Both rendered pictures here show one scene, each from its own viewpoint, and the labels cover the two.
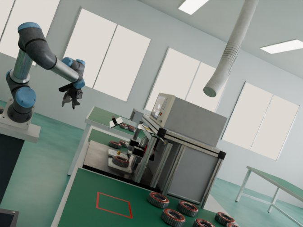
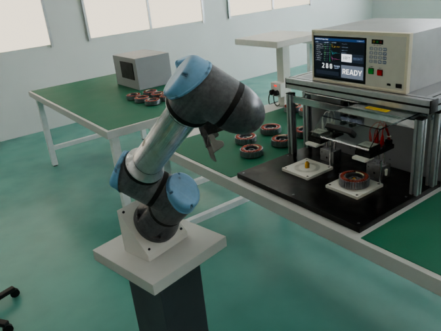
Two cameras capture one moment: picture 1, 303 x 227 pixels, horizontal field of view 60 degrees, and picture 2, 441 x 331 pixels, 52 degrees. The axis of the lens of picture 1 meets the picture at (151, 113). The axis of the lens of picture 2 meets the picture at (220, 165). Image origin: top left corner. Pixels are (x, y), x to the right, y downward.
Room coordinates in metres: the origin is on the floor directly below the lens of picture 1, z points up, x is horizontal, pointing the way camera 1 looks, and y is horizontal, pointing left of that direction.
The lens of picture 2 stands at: (0.46, 1.11, 1.55)
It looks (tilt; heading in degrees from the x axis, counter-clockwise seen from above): 22 degrees down; 337
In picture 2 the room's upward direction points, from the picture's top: 6 degrees counter-clockwise
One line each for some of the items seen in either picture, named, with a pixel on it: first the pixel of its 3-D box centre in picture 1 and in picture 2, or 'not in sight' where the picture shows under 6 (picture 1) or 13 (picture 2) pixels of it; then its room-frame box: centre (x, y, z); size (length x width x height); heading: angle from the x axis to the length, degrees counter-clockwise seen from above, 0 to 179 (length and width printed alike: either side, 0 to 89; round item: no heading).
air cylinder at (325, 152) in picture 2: (137, 158); (330, 154); (1.95, -0.03, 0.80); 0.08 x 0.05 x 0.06; 11
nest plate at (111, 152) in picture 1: (117, 155); (307, 168); (1.92, 0.11, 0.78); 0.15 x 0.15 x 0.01; 11
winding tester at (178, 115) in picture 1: (185, 117); (387, 50); (1.85, -0.23, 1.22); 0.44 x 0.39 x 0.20; 11
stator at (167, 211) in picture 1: (173, 217); not in sight; (1.21, -0.27, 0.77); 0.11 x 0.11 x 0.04
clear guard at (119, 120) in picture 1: (136, 129); (369, 122); (1.63, 0.05, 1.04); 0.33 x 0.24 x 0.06; 101
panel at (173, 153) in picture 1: (159, 152); (371, 126); (1.85, -0.16, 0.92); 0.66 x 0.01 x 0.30; 11
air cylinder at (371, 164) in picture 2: (141, 169); (378, 169); (1.71, -0.07, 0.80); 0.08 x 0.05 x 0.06; 11
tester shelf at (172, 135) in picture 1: (177, 133); (382, 82); (1.86, -0.22, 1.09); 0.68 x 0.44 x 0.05; 11
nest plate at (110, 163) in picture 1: (119, 165); (354, 185); (1.68, 0.07, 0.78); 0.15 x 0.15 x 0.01; 11
